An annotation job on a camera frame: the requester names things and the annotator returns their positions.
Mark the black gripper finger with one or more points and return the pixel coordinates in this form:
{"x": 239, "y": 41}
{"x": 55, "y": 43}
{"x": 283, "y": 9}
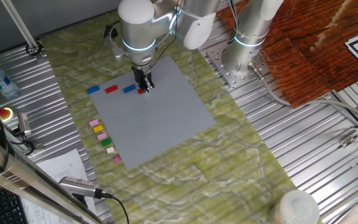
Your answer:
{"x": 149, "y": 84}
{"x": 141, "y": 84}

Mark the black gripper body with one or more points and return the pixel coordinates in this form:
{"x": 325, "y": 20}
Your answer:
{"x": 141, "y": 71}

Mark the short red Lego brick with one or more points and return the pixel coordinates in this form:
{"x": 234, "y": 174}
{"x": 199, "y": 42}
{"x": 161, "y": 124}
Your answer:
{"x": 140, "y": 91}

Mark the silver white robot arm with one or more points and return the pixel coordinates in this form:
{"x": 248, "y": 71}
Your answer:
{"x": 138, "y": 28}

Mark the long blue Lego brick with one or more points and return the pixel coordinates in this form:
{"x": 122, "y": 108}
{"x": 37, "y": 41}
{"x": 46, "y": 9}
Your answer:
{"x": 129, "y": 89}
{"x": 93, "y": 89}

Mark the long red Lego brick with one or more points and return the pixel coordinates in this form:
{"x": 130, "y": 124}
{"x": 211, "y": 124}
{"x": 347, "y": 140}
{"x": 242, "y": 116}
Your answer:
{"x": 111, "y": 89}

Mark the grey Lego baseplate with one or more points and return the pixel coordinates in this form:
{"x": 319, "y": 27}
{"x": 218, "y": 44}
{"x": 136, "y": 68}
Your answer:
{"x": 154, "y": 118}

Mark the yellow Lego brick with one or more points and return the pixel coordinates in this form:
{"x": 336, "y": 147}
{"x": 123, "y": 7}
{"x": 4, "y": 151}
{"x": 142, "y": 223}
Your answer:
{"x": 98, "y": 128}

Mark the green Lego brick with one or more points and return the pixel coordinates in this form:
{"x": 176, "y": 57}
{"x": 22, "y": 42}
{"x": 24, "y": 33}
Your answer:
{"x": 106, "y": 142}

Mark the white Lego brick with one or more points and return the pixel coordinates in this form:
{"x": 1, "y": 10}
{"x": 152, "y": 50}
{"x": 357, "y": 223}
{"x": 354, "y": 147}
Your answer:
{"x": 110, "y": 150}

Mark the tiny pink Lego brick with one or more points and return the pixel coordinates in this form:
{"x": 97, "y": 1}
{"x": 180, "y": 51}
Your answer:
{"x": 117, "y": 160}

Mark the green marble pattern mat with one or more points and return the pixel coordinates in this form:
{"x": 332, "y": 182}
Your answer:
{"x": 197, "y": 186}

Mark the printed white paper sheets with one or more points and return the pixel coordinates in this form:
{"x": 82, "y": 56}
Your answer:
{"x": 64, "y": 168}

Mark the small grey box device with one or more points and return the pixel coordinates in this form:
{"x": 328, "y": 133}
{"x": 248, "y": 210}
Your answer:
{"x": 23, "y": 123}

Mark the slanted aluminium pole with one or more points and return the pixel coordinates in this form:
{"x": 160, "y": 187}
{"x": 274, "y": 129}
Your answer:
{"x": 20, "y": 25}

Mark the red emergency stop button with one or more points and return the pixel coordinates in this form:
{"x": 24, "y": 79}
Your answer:
{"x": 5, "y": 114}

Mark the clear water bottle blue cap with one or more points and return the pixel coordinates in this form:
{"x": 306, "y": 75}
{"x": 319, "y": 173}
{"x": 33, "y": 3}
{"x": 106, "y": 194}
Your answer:
{"x": 0, "y": 81}

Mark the white plastic jar lid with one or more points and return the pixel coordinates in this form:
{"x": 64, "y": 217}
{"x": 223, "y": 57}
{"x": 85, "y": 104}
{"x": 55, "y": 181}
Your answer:
{"x": 297, "y": 207}

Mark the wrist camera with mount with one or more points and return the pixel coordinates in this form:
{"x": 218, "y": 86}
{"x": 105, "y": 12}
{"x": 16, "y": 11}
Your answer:
{"x": 117, "y": 51}

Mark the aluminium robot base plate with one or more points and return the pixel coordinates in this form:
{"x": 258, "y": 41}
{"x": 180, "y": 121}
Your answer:
{"x": 216, "y": 59}

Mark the grey camera device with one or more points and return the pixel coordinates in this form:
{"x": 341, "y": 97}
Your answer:
{"x": 76, "y": 186}

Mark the metal frame bar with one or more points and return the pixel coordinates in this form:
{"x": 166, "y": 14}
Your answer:
{"x": 17, "y": 177}

